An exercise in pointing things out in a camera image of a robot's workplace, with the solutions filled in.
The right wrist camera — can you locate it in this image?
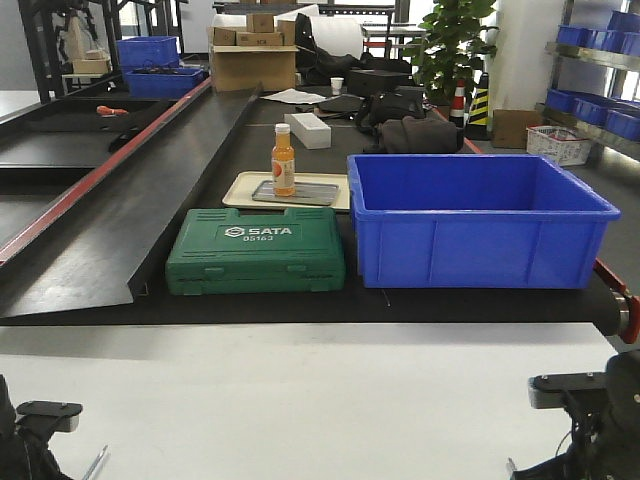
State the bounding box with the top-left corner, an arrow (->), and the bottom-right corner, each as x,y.
528,372 -> 607,412

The large cardboard box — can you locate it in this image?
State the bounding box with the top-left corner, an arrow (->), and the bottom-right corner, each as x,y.
210,45 -> 297,92

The small grey metal tray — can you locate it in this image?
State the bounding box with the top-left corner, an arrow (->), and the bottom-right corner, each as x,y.
251,180 -> 339,207

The striped traffic cone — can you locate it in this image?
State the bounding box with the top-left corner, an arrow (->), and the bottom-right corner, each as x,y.
465,72 -> 489,140

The potted green plant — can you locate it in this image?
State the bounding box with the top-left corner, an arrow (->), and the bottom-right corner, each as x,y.
403,0 -> 497,103

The green SATA tool case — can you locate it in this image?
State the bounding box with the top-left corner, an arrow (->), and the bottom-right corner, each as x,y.
165,207 -> 346,295

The white paper cup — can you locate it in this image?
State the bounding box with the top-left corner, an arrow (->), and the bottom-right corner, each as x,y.
330,77 -> 344,96

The large blue plastic bin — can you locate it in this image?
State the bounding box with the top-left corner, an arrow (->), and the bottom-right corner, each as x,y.
347,154 -> 621,289

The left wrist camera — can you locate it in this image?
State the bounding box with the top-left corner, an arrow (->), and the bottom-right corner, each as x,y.
16,400 -> 83,437

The black bag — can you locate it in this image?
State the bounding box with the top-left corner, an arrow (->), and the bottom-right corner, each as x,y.
355,92 -> 425,135

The beige plastic tray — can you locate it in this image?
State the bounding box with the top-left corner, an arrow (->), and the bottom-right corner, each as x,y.
222,171 -> 350,212

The white mesh basket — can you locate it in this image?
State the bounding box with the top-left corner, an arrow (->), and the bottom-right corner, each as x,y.
526,125 -> 592,167

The orange juice bottle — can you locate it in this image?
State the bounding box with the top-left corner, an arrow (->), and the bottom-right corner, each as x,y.
271,123 -> 295,197

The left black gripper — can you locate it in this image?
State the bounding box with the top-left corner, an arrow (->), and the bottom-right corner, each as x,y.
1,376 -> 69,479

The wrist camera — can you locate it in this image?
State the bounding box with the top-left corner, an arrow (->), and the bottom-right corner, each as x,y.
16,400 -> 83,437
528,372 -> 607,412

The blue bin on conveyor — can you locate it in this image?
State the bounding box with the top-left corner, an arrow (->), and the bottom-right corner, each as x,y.
124,68 -> 207,99

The white rectangular box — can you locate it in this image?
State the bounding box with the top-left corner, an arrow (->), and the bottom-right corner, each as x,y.
284,113 -> 332,150

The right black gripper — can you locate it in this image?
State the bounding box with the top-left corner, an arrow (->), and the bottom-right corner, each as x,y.
512,350 -> 639,479

